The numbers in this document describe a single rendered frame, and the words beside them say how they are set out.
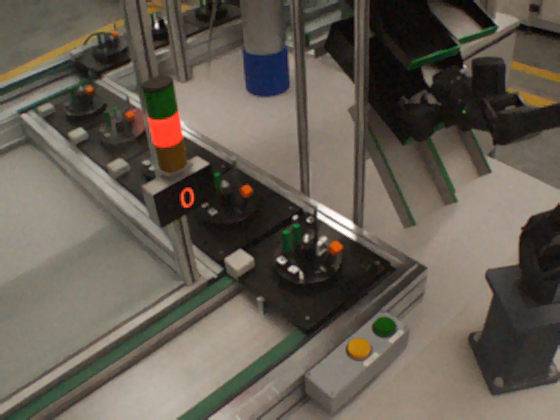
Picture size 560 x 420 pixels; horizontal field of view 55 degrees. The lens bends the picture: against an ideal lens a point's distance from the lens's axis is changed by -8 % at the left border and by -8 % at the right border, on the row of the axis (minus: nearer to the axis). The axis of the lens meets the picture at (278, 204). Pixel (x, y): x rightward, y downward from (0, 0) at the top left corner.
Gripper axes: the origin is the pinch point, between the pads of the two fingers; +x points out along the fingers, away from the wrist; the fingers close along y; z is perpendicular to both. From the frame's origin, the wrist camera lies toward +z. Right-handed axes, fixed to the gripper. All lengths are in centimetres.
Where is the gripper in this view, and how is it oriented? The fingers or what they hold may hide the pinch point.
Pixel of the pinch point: (425, 104)
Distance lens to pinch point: 114.6
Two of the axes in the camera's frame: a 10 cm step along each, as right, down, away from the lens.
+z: -2.5, -8.4, -4.8
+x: -5.9, -2.6, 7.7
